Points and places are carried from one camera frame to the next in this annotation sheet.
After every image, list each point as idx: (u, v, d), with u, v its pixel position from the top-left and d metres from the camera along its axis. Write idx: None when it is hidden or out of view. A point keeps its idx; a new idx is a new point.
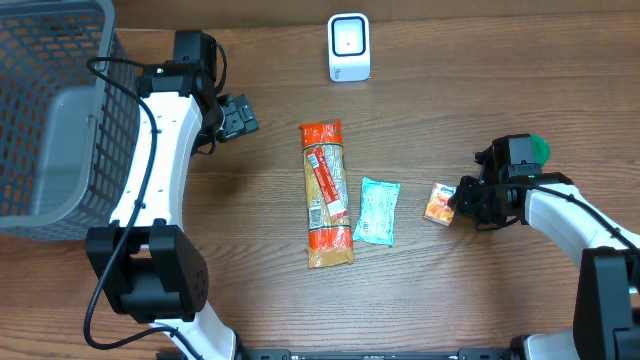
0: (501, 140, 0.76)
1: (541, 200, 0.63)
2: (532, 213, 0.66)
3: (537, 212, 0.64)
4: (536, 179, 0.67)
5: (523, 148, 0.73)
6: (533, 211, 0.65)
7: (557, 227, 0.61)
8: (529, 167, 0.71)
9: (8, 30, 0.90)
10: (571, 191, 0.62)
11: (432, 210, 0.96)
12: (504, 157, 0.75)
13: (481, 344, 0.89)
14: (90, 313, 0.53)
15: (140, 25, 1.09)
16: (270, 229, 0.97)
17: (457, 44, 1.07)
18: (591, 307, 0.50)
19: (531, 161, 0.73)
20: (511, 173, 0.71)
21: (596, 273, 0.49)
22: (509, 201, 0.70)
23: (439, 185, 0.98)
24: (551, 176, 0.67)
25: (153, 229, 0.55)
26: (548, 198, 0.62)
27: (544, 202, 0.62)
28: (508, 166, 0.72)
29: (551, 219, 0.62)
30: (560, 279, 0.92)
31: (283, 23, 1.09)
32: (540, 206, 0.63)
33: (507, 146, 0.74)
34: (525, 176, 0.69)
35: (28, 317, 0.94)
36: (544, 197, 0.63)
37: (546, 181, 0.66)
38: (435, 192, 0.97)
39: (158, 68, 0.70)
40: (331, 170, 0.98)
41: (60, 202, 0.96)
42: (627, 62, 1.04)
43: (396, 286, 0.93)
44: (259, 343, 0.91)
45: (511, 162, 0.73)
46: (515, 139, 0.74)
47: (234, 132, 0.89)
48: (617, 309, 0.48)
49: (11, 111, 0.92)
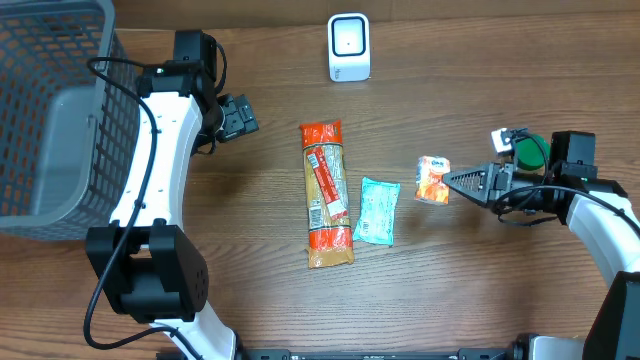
0: (561, 133, 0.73)
1: (587, 206, 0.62)
2: (574, 217, 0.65)
3: (579, 218, 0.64)
4: (590, 183, 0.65)
5: (583, 147, 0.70)
6: (576, 215, 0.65)
7: (597, 239, 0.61)
8: (585, 169, 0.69)
9: (9, 30, 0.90)
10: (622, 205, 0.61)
11: (427, 191, 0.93)
12: (559, 151, 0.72)
13: (481, 344, 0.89)
14: (90, 312, 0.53)
15: (140, 25, 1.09)
16: (270, 229, 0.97)
17: (457, 44, 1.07)
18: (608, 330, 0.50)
19: (588, 163, 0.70)
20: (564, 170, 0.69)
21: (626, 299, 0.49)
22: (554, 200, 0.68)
23: (428, 159, 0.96)
24: (606, 182, 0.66)
25: (153, 229, 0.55)
26: (595, 207, 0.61)
27: (591, 211, 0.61)
28: (563, 163, 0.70)
29: (593, 230, 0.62)
30: (559, 279, 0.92)
31: (283, 23, 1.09)
32: (584, 213, 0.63)
33: (568, 141, 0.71)
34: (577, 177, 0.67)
35: (28, 317, 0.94)
36: (590, 204, 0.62)
37: (600, 186, 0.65)
38: (427, 170, 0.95)
39: (158, 68, 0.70)
40: (331, 170, 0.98)
41: (59, 202, 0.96)
42: (627, 62, 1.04)
43: (396, 286, 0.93)
44: (259, 343, 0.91)
45: (567, 159, 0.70)
46: (579, 135, 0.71)
47: (234, 132, 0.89)
48: (636, 335, 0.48)
49: (11, 111, 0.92)
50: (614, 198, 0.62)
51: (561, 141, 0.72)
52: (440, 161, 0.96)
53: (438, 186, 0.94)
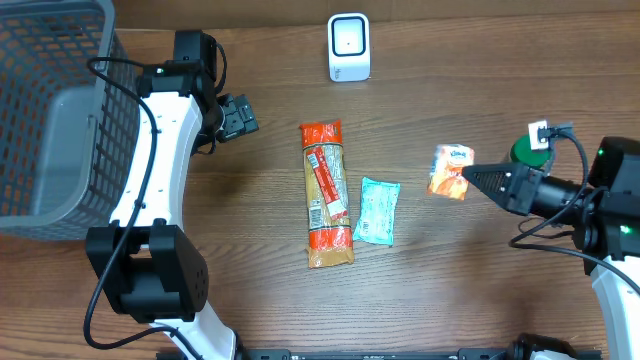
0: (614, 147, 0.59)
1: (616, 283, 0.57)
2: (598, 280, 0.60)
3: (604, 286, 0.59)
4: (628, 241, 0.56)
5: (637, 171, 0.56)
6: (601, 281, 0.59)
7: (616, 322, 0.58)
8: (631, 202, 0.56)
9: (8, 29, 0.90)
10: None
11: (440, 187, 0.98)
12: (606, 169, 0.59)
13: (482, 343, 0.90)
14: (90, 312, 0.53)
15: (140, 25, 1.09)
16: (270, 229, 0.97)
17: (457, 44, 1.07)
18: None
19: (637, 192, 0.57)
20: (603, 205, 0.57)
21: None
22: (584, 244, 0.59)
23: (447, 151, 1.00)
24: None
25: (153, 229, 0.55)
26: (623, 290, 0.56)
27: (619, 292, 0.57)
28: (606, 191, 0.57)
29: (614, 308, 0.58)
30: (559, 279, 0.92)
31: (283, 23, 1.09)
32: (610, 285, 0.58)
33: (619, 164, 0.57)
34: (616, 223, 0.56)
35: (28, 317, 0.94)
36: (621, 283, 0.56)
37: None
38: (444, 161, 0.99)
39: (157, 68, 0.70)
40: (331, 170, 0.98)
41: (59, 202, 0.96)
42: (627, 61, 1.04)
43: (396, 286, 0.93)
44: (259, 343, 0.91)
45: (612, 186, 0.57)
46: (633, 156, 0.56)
47: (234, 132, 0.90)
48: None
49: (11, 111, 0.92)
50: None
51: (610, 156, 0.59)
52: (460, 153, 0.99)
53: (453, 180, 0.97)
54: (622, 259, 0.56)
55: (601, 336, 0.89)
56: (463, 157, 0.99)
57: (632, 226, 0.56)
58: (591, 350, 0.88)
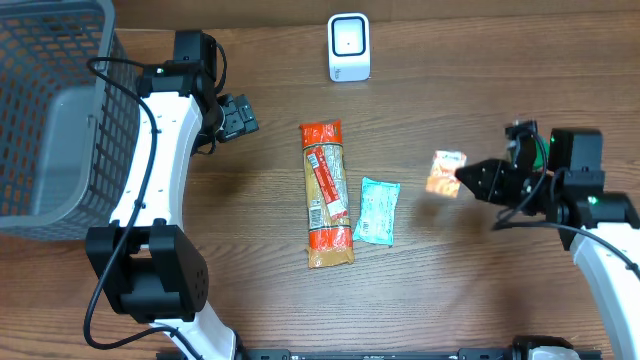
0: (563, 132, 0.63)
1: (594, 248, 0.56)
2: (578, 253, 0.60)
3: (584, 257, 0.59)
4: (597, 209, 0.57)
5: (587, 151, 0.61)
6: (581, 252, 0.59)
7: (603, 290, 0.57)
8: (591, 177, 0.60)
9: (9, 30, 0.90)
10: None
11: (432, 183, 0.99)
12: (561, 154, 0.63)
13: (482, 344, 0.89)
14: (90, 312, 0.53)
15: (140, 25, 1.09)
16: (270, 229, 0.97)
17: (457, 44, 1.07)
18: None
19: (594, 168, 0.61)
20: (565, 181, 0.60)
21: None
22: (557, 219, 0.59)
23: (439, 154, 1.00)
24: (615, 200, 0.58)
25: (153, 229, 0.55)
26: (602, 253, 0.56)
27: (599, 256, 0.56)
28: (565, 171, 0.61)
29: (598, 275, 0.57)
30: (559, 279, 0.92)
31: (283, 23, 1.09)
32: (589, 252, 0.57)
33: (571, 145, 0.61)
34: (584, 195, 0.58)
35: (28, 317, 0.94)
36: (599, 247, 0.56)
37: (611, 207, 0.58)
38: (438, 163, 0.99)
39: (158, 68, 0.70)
40: (331, 170, 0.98)
41: (59, 202, 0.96)
42: (626, 61, 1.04)
43: (396, 286, 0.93)
44: (259, 343, 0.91)
45: (570, 166, 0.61)
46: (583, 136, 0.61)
47: (234, 132, 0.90)
48: None
49: (11, 111, 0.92)
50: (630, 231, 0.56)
51: (562, 141, 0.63)
52: (454, 156, 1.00)
53: (444, 179, 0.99)
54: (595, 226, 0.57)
55: (601, 335, 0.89)
56: (456, 160, 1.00)
57: (599, 197, 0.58)
58: (591, 350, 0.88)
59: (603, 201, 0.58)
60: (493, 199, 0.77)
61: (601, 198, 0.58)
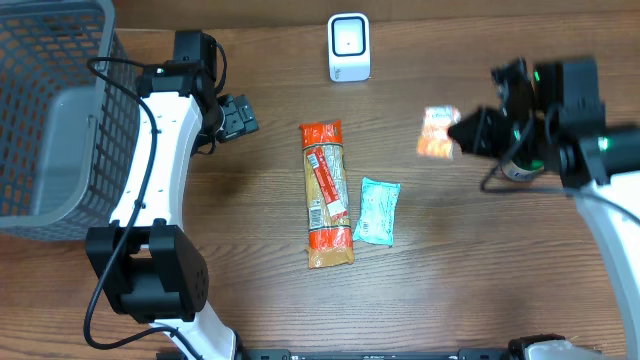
0: (551, 66, 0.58)
1: (607, 212, 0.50)
2: (586, 209, 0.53)
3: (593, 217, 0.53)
4: (608, 155, 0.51)
5: (580, 83, 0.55)
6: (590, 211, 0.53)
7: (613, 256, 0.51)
8: (588, 110, 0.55)
9: (9, 30, 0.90)
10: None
11: (424, 145, 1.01)
12: (552, 92, 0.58)
13: (482, 344, 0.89)
14: (90, 312, 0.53)
15: (141, 25, 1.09)
16: (270, 229, 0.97)
17: (457, 44, 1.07)
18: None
19: (591, 100, 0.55)
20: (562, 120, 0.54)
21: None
22: (563, 164, 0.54)
23: (430, 112, 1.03)
24: (624, 132, 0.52)
25: (153, 229, 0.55)
26: (616, 219, 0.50)
27: (613, 223, 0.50)
28: (560, 108, 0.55)
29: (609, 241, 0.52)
30: (559, 279, 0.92)
31: (283, 23, 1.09)
32: (601, 215, 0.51)
33: (562, 78, 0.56)
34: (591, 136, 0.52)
35: (28, 317, 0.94)
36: (613, 212, 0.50)
37: (621, 144, 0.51)
38: (427, 121, 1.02)
39: (158, 68, 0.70)
40: (331, 170, 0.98)
41: (59, 202, 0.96)
42: (627, 61, 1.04)
43: (396, 286, 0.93)
44: (259, 343, 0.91)
45: (564, 101, 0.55)
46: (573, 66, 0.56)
47: (234, 132, 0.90)
48: None
49: (11, 111, 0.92)
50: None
51: (550, 76, 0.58)
52: (442, 113, 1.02)
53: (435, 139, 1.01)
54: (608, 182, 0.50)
55: (601, 336, 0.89)
56: (445, 116, 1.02)
57: (607, 136, 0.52)
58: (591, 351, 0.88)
59: (614, 139, 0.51)
60: (480, 151, 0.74)
61: (610, 136, 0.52)
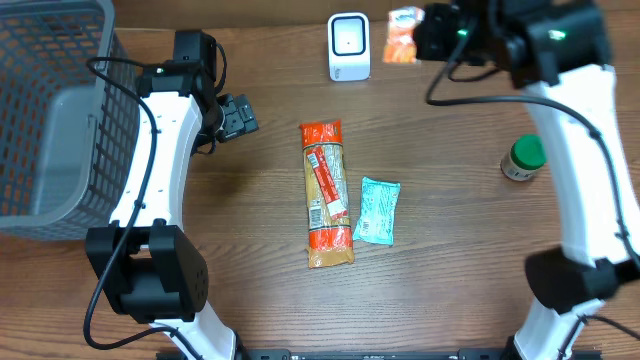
0: None
1: (556, 116, 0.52)
2: (537, 109, 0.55)
3: (545, 122, 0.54)
4: (559, 47, 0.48)
5: None
6: (541, 115, 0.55)
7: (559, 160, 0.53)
8: None
9: (8, 29, 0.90)
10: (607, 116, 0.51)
11: (389, 51, 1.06)
12: None
13: (482, 344, 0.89)
14: (90, 313, 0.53)
15: (141, 25, 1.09)
16: (270, 229, 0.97)
17: None
18: (597, 284, 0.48)
19: None
20: (511, 9, 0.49)
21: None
22: (512, 60, 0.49)
23: (395, 17, 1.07)
24: (575, 16, 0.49)
25: (153, 229, 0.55)
26: (563, 122, 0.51)
27: (561, 130, 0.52)
28: None
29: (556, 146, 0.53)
30: None
31: (283, 23, 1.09)
32: (549, 118, 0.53)
33: None
34: (545, 28, 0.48)
35: (28, 317, 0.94)
36: (561, 115, 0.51)
37: (573, 36, 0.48)
38: (392, 25, 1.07)
39: (157, 68, 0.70)
40: (331, 170, 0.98)
41: (59, 202, 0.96)
42: (627, 61, 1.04)
43: (396, 286, 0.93)
44: (259, 342, 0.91)
45: None
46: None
47: (234, 132, 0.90)
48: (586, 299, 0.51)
49: (11, 110, 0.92)
50: (597, 81, 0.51)
51: None
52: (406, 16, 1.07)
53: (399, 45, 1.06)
54: (559, 82, 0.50)
55: (601, 335, 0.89)
56: (410, 19, 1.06)
57: (560, 24, 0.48)
58: (591, 351, 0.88)
59: (568, 29, 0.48)
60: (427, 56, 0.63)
61: (561, 24, 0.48)
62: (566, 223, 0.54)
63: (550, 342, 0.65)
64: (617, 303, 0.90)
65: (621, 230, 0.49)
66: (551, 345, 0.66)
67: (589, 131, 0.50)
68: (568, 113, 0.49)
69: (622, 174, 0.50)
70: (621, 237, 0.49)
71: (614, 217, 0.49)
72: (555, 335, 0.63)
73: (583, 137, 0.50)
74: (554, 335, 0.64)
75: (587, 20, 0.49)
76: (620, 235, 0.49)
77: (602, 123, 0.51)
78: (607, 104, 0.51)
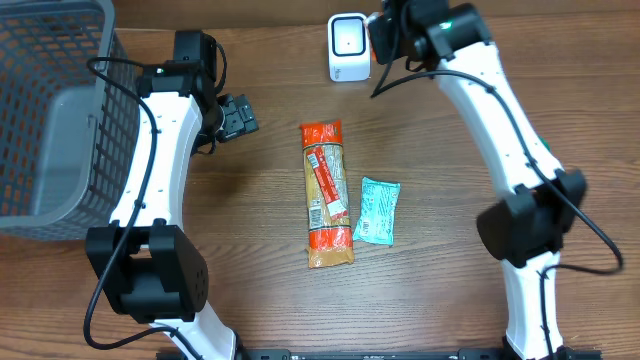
0: None
1: (459, 83, 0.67)
2: (446, 84, 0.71)
3: (454, 93, 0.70)
4: (449, 36, 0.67)
5: None
6: (451, 88, 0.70)
7: (471, 118, 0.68)
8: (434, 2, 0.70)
9: (9, 29, 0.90)
10: (497, 76, 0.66)
11: None
12: None
13: (482, 344, 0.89)
14: (90, 312, 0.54)
15: (141, 25, 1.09)
16: (270, 229, 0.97)
17: None
18: (521, 206, 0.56)
19: None
20: (416, 15, 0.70)
21: (564, 193, 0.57)
22: (419, 51, 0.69)
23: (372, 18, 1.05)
24: (461, 16, 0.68)
25: (153, 229, 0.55)
26: (465, 84, 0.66)
27: (466, 92, 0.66)
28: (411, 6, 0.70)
29: (467, 109, 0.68)
30: (559, 279, 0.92)
31: (283, 23, 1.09)
32: (455, 87, 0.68)
33: None
34: (437, 24, 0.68)
35: (28, 317, 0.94)
36: (461, 80, 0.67)
37: (461, 27, 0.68)
38: None
39: (157, 68, 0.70)
40: (331, 170, 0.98)
41: (59, 202, 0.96)
42: (626, 61, 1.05)
43: (396, 286, 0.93)
44: (259, 343, 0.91)
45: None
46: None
47: (234, 132, 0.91)
48: (520, 227, 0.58)
49: (11, 111, 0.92)
50: (483, 53, 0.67)
51: None
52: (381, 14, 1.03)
53: None
54: (454, 57, 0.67)
55: (601, 336, 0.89)
56: None
57: (448, 19, 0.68)
58: (590, 351, 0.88)
59: (454, 22, 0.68)
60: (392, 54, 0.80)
61: (450, 20, 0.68)
62: (496, 177, 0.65)
63: (531, 318, 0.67)
64: (616, 303, 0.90)
65: (529, 160, 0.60)
66: (533, 323, 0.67)
67: (485, 88, 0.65)
68: (464, 78, 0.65)
69: (519, 121, 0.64)
70: (531, 166, 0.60)
71: (521, 152, 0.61)
72: (533, 305, 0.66)
73: (483, 95, 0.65)
74: (532, 307, 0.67)
75: (471, 16, 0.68)
76: (529, 164, 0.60)
77: (496, 83, 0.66)
78: (497, 68, 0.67)
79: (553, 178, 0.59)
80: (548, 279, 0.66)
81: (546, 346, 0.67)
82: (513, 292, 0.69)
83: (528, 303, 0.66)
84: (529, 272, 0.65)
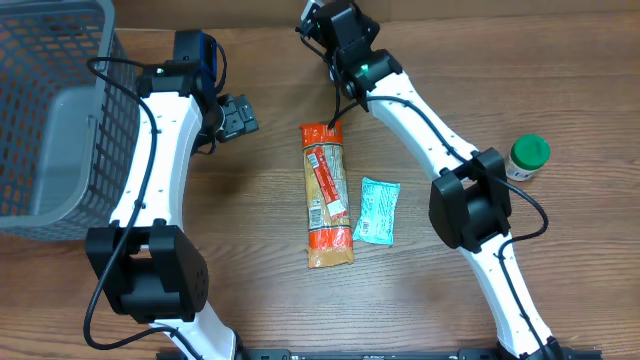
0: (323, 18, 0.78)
1: (383, 105, 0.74)
2: (375, 109, 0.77)
3: (384, 116, 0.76)
4: (370, 75, 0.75)
5: (344, 28, 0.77)
6: (380, 112, 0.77)
7: (401, 132, 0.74)
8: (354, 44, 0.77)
9: (9, 30, 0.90)
10: (411, 93, 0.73)
11: None
12: (331, 38, 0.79)
13: (482, 344, 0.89)
14: (90, 312, 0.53)
15: (140, 25, 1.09)
16: (270, 229, 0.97)
17: (457, 43, 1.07)
18: (450, 186, 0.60)
19: (356, 37, 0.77)
20: (344, 60, 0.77)
21: (484, 170, 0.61)
22: (350, 93, 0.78)
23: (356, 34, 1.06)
24: (377, 60, 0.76)
25: (153, 230, 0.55)
26: (386, 103, 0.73)
27: (389, 110, 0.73)
28: (340, 51, 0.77)
29: (396, 124, 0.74)
30: (559, 279, 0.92)
31: (283, 23, 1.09)
32: (382, 110, 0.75)
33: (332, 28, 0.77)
34: (357, 67, 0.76)
35: (28, 317, 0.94)
36: (383, 102, 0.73)
37: (378, 64, 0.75)
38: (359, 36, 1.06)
39: (158, 68, 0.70)
40: (331, 170, 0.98)
41: (59, 202, 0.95)
42: (626, 61, 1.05)
43: (396, 286, 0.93)
44: (259, 343, 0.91)
45: (340, 45, 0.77)
46: (338, 17, 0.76)
47: (233, 132, 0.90)
48: (456, 207, 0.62)
49: (11, 111, 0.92)
50: (397, 80, 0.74)
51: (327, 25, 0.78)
52: None
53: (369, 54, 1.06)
54: (375, 86, 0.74)
55: (601, 336, 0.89)
56: None
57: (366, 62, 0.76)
58: (590, 351, 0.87)
59: (370, 64, 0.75)
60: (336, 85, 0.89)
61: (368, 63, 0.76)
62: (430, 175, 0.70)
63: (508, 308, 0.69)
64: (616, 303, 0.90)
65: (447, 149, 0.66)
66: (512, 314, 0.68)
67: (402, 103, 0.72)
68: (383, 98, 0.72)
69: (435, 120, 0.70)
70: (450, 153, 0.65)
71: (440, 144, 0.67)
72: (503, 293, 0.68)
73: (402, 109, 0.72)
74: (503, 295, 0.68)
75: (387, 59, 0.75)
76: (448, 152, 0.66)
77: (412, 98, 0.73)
78: (410, 88, 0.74)
79: (472, 159, 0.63)
80: (507, 259, 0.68)
81: (534, 337, 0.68)
82: (485, 288, 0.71)
83: (498, 291, 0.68)
84: (486, 257, 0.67)
